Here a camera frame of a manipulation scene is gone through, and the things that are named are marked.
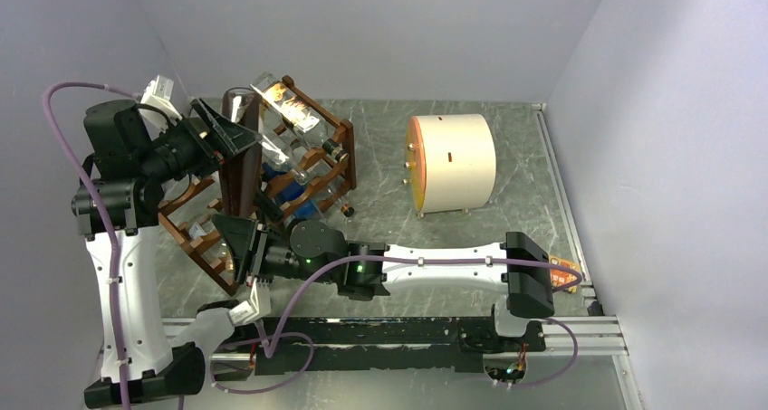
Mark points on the orange card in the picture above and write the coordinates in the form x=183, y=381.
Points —
x=566, y=276

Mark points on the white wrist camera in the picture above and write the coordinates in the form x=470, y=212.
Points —
x=255, y=307
x=158, y=95

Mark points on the dark red wine bottle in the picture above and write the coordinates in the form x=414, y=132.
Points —
x=241, y=155

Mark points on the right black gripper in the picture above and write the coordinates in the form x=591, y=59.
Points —
x=241, y=235

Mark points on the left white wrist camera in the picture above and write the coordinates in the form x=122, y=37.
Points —
x=158, y=95

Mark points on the clear whisky bottle black label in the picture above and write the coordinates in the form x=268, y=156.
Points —
x=299, y=116

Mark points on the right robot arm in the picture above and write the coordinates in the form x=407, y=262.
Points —
x=518, y=269

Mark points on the green wine bottle white label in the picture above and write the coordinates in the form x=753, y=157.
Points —
x=267, y=208

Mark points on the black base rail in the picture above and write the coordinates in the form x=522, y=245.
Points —
x=463, y=344

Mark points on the brown wooden wine rack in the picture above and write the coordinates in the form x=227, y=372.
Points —
x=305, y=159

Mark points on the white cylinder drum orange face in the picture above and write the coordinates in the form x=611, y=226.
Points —
x=451, y=162

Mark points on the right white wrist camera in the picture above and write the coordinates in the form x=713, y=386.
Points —
x=255, y=307

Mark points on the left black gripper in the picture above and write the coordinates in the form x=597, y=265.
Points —
x=234, y=137

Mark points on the clear bottle bottom rack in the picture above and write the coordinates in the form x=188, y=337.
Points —
x=208, y=243

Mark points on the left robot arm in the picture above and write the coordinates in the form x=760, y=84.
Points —
x=116, y=210

